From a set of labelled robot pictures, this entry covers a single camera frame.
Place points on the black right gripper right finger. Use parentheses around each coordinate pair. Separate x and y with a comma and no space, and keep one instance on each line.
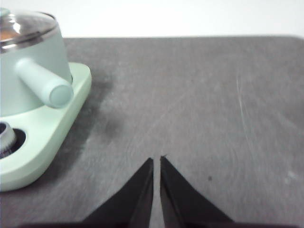
(185,204)

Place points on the green breakfast machine base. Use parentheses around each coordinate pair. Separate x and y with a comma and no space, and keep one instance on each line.
(59,133)

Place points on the silver control knob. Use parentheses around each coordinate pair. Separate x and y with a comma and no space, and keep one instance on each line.
(7,140)

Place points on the glass pot lid green knob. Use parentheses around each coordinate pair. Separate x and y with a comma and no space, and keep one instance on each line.
(31,22)

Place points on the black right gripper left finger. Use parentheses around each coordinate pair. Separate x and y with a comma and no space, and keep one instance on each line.
(128,204)

